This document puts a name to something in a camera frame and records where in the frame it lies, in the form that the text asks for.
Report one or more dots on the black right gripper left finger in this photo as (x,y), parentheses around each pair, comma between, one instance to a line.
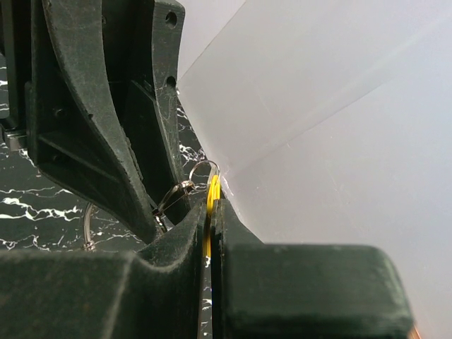
(151,293)

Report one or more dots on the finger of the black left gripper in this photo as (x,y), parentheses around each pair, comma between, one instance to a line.
(74,134)
(150,114)

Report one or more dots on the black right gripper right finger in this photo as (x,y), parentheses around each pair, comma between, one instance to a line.
(264,290)

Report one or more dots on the large metal keyring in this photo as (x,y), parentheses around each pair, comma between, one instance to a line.
(176,193)

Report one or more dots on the key with yellow tag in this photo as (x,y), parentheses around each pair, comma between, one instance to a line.
(213,192)

